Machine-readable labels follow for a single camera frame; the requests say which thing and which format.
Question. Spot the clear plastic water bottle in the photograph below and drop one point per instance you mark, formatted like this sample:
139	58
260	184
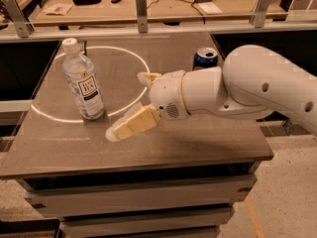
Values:
81	77

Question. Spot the right metal bracket post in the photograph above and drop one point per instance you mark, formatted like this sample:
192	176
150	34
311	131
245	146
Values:
259	15

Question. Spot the black object on desk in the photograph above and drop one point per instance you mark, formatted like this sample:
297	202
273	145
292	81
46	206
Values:
85	2

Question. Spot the middle metal bracket post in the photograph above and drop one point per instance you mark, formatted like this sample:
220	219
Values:
142	17

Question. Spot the white paper sheet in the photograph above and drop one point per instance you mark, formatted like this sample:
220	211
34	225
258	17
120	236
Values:
210	8

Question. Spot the metal bracket post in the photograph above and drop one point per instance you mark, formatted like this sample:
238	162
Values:
22	25
259	15
142	17

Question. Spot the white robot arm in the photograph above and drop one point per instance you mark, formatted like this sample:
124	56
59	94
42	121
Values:
252	82

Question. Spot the brown paper envelope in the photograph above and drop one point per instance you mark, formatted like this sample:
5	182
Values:
58	9

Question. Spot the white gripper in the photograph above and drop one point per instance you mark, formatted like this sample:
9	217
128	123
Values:
165	94

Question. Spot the left metal bracket post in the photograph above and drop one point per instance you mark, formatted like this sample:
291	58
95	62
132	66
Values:
22	25

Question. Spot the blue Pepsi can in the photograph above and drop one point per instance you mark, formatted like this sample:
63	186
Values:
204	58

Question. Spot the small dark snack packet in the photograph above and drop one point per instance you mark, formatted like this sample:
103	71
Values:
83	48

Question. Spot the grey drawer cabinet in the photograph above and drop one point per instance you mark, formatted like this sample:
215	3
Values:
191	202

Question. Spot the small black remote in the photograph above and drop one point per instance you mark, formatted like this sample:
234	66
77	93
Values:
115	1

